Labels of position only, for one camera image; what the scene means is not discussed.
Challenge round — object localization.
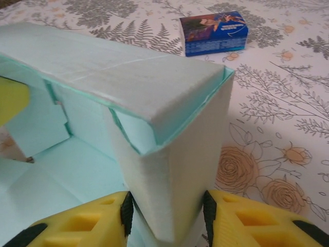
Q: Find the small blue printed box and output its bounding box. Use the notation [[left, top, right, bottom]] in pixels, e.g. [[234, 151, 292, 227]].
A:
[[179, 11, 250, 58]]

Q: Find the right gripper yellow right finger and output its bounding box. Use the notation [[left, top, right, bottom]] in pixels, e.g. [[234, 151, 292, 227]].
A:
[[203, 189, 329, 247]]

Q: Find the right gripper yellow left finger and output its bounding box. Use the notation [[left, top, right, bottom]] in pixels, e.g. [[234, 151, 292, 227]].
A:
[[5, 191, 135, 247]]

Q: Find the teal paper box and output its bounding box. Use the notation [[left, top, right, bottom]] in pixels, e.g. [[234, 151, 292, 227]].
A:
[[0, 22, 235, 247]]

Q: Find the floral tablecloth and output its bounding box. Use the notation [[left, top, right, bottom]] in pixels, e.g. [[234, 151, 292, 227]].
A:
[[0, 0, 329, 232]]

